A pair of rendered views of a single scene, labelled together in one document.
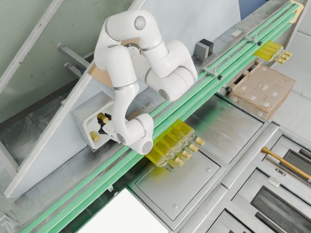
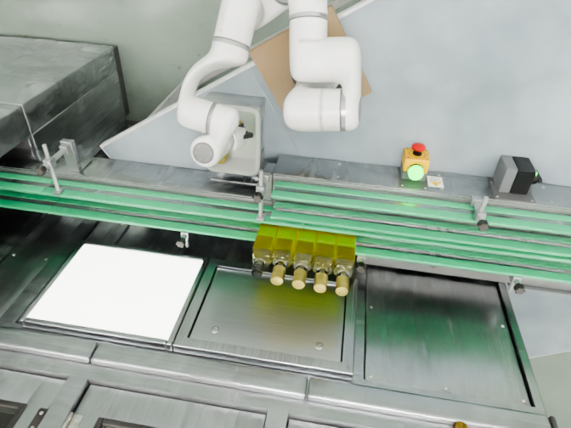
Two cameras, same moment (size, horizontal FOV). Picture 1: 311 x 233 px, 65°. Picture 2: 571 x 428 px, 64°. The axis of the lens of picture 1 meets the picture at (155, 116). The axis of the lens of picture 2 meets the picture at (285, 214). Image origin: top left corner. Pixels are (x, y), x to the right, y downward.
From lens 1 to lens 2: 0.85 m
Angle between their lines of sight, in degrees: 39
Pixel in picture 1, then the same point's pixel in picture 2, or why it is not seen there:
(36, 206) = (106, 174)
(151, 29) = not seen: outside the picture
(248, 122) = (498, 376)
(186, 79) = (324, 102)
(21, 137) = not seen: hidden behind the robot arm
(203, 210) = (234, 372)
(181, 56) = (335, 58)
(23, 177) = (124, 135)
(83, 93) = (236, 79)
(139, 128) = (201, 109)
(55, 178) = (150, 170)
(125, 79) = (222, 27)
